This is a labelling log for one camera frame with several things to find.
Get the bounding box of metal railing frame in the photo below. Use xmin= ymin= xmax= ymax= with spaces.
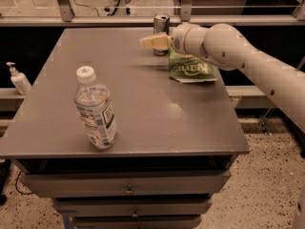
xmin=0 ymin=0 xmax=304 ymax=27

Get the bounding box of black floor cable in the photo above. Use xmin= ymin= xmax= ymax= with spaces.
xmin=14 ymin=171 xmax=34 ymax=197

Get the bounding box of grey drawer cabinet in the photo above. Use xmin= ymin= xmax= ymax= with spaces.
xmin=0 ymin=26 xmax=251 ymax=229

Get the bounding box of middle grey drawer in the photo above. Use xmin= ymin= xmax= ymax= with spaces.
xmin=53 ymin=198 xmax=212 ymax=218

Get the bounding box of green jalapeno chip bag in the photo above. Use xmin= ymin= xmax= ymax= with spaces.
xmin=169 ymin=49 xmax=217 ymax=84

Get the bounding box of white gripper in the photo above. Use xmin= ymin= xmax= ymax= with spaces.
xmin=139 ymin=23 xmax=208 ymax=58

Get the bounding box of grey drawer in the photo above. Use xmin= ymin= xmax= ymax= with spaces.
xmin=53 ymin=198 xmax=212 ymax=218
xmin=21 ymin=170 xmax=231 ymax=198
xmin=73 ymin=216 xmax=201 ymax=229

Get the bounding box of white machine base background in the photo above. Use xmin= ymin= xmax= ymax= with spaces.
xmin=104 ymin=0 xmax=132 ymax=16

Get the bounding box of redbull can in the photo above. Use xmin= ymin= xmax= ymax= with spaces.
xmin=153 ymin=13 xmax=170 ymax=56

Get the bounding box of top grey drawer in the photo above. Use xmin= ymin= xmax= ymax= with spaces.
xmin=21 ymin=170 xmax=231 ymax=198

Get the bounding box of clear plastic water bottle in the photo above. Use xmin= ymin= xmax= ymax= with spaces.
xmin=74 ymin=66 xmax=117 ymax=150

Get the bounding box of bottom grey drawer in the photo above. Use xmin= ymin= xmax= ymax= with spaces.
xmin=73 ymin=216 xmax=201 ymax=229

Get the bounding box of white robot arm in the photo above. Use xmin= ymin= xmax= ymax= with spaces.
xmin=139 ymin=23 xmax=305 ymax=229

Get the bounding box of white pump soap bottle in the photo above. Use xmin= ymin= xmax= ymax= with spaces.
xmin=7 ymin=62 xmax=31 ymax=95

